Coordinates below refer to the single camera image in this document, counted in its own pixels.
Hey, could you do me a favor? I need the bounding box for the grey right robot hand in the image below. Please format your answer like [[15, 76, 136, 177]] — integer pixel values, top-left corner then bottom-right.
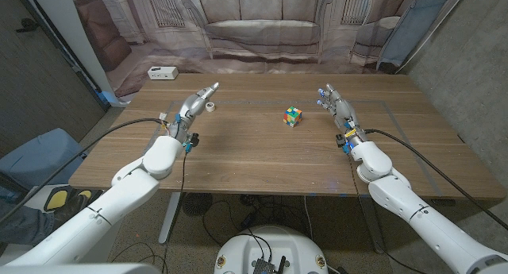
[[316, 83, 364, 142]]

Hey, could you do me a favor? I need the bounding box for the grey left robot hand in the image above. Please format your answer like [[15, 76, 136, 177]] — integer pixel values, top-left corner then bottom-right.
[[173, 82, 221, 138]]

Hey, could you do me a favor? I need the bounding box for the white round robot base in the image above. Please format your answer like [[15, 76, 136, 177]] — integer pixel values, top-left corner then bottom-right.
[[214, 225, 329, 274]]

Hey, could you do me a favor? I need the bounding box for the grey tape outline strip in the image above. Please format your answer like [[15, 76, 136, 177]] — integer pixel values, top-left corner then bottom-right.
[[152, 100, 444, 199]]

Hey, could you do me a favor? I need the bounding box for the multicoloured Rubik's cube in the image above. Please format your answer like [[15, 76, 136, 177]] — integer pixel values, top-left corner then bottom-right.
[[283, 106, 303, 129]]

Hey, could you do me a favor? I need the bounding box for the white power strip box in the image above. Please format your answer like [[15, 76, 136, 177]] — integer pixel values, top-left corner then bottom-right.
[[147, 66, 179, 81]]

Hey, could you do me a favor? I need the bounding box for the black round floor fan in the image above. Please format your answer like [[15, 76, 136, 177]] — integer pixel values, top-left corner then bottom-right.
[[182, 192, 214, 218]]

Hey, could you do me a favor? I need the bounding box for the printed sofa room backdrop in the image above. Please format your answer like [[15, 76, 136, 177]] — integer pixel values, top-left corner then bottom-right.
[[69, 0, 456, 98]]

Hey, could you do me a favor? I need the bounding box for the white table leg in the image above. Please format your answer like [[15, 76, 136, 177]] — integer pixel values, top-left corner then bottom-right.
[[158, 192, 183, 245]]

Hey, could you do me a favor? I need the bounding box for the grey table leg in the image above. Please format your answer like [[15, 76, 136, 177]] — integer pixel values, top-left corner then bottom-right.
[[361, 196, 387, 254]]

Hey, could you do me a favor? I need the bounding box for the black shoe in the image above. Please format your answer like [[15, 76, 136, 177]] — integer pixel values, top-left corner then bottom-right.
[[51, 194, 89, 228]]

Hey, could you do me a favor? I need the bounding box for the yellow black foot pedal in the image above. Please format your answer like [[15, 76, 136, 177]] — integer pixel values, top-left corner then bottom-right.
[[43, 185, 104, 212]]

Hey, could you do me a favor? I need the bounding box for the blue upholstered chair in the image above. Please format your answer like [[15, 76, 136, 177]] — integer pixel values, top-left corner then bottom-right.
[[0, 127, 89, 187]]

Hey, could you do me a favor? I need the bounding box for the black electronics module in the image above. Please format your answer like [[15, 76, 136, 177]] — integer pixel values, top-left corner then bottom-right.
[[252, 256, 287, 274]]

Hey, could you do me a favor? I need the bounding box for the white robot torso cover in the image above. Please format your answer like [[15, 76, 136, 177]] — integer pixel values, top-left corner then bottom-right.
[[0, 263, 162, 274]]

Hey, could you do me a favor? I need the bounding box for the person leg in jeans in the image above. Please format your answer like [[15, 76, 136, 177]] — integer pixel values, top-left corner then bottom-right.
[[0, 204, 56, 246]]

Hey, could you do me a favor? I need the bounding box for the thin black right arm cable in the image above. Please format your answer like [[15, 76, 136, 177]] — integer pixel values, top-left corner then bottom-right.
[[347, 151, 428, 274]]

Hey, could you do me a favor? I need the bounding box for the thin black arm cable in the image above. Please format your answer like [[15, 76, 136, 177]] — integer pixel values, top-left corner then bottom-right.
[[160, 149, 188, 274], [347, 151, 428, 274]]

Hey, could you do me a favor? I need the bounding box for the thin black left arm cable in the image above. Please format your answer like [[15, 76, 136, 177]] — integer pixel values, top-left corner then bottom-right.
[[160, 149, 188, 274]]

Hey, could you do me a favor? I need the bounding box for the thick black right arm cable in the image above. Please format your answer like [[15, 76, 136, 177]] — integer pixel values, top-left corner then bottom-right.
[[364, 128, 508, 232]]

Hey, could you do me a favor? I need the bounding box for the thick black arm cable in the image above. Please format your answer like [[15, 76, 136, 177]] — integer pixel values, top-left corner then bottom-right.
[[364, 128, 508, 232], [0, 118, 167, 224]]

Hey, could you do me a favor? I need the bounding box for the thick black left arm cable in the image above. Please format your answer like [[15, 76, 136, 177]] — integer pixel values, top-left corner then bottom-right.
[[0, 118, 167, 224]]

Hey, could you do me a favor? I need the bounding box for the black floor cable tangle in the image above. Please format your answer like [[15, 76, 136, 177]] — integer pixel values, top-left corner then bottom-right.
[[202, 193, 307, 248]]

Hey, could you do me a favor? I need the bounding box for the white door frame post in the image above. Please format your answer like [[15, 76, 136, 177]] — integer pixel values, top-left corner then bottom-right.
[[27, 0, 131, 107]]

